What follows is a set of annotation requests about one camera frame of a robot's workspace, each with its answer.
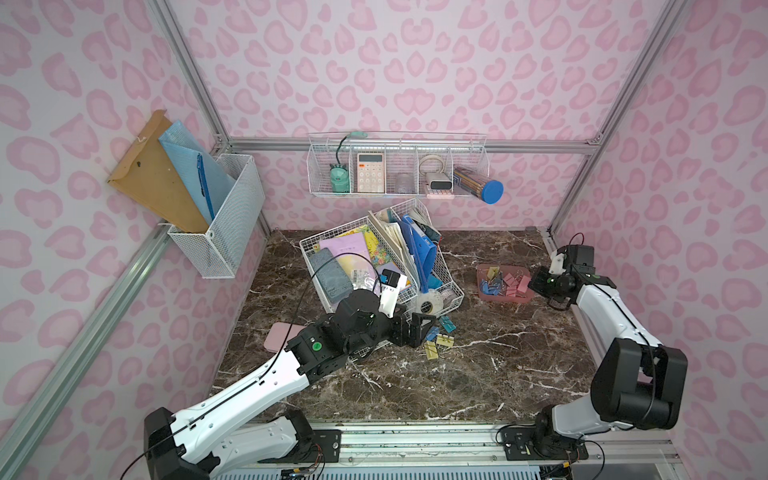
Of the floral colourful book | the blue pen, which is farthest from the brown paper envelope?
the floral colourful book

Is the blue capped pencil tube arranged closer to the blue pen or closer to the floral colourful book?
the floral colourful book

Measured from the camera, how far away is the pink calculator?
97 cm
